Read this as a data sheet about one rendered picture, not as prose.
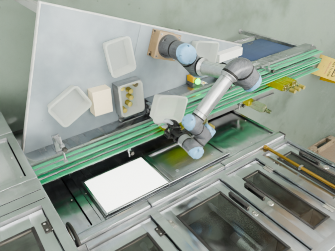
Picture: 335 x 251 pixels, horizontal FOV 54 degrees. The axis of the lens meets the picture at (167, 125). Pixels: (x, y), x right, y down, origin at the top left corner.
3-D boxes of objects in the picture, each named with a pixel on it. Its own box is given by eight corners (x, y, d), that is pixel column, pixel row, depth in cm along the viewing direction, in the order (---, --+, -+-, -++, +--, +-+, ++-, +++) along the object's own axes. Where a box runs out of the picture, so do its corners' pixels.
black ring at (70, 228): (64, 248, 159) (81, 281, 144) (54, 216, 148) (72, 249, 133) (74, 243, 161) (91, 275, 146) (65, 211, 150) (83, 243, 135)
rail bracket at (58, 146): (52, 149, 201) (65, 167, 185) (45, 125, 192) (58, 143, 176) (60, 146, 203) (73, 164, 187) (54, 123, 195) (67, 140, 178)
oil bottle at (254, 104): (243, 104, 276) (267, 116, 257) (243, 98, 273) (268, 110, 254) (247, 102, 278) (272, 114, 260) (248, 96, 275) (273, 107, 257)
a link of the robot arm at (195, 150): (208, 150, 179) (197, 162, 179) (195, 139, 186) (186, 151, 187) (201, 145, 173) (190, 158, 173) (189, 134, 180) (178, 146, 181)
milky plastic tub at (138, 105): (116, 113, 221) (122, 118, 215) (111, 82, 209) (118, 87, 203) (138, 105, 229) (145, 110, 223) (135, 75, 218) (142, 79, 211)
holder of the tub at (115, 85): (117, 119, 224) (122, 124, 219) (111, 82, 210) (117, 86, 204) (138, 112, 232) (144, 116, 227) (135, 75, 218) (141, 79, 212)
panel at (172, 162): (82, 185, 201) (106, 219, 176) (81, 181, 199) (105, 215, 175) (197, 134, 243) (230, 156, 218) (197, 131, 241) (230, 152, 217)
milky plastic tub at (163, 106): (151, 90, 194) (159, 95, 187) (180, 92, 207) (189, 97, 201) (145, 118, 199) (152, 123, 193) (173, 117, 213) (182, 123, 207)
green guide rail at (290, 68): (156, 117, 226) (163, 122, 220) (156, 116, 225) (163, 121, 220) (313, 57, 308) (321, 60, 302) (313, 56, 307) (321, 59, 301)
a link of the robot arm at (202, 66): (186, 49, 210) (257, 62, 171) (198, 62, 220) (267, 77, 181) (176, 64, 209) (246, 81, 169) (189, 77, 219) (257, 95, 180)
